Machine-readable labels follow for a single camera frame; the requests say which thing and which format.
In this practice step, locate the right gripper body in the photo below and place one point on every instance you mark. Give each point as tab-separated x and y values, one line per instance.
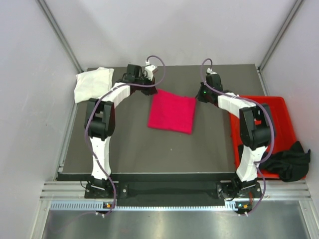
205	93

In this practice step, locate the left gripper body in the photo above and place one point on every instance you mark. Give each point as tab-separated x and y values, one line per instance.
144	80

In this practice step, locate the pink t-shirt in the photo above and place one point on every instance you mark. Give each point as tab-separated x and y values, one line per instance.
172	112

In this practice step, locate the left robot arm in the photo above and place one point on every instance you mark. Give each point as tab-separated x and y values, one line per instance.
100	120

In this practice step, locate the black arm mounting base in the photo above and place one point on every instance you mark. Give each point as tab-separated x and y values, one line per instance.
178	193

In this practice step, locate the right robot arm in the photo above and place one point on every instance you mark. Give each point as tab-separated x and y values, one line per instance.
256	131

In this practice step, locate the folded white t-shirt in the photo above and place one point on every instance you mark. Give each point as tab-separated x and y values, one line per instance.
93	84

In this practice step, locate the red plastic bin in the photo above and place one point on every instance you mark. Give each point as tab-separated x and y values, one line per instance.
284	132

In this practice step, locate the black t-shirt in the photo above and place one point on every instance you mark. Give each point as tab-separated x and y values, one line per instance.
289	165

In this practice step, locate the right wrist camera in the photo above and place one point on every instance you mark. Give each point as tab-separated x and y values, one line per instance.
213	79

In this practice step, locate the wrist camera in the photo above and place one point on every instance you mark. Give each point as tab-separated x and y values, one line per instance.
149	70
213	79

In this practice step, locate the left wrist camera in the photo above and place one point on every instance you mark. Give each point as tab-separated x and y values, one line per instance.
149	70

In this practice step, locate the slotted grey cable duct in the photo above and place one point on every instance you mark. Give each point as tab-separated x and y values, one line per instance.
105	206

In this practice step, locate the right aluminium frame post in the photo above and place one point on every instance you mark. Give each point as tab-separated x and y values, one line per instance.
279	36

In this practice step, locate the aluminium frame post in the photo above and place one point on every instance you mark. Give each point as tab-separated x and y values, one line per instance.
59	34
279	36

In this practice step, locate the left aluminium frame post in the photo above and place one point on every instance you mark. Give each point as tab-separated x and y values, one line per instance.
59	34

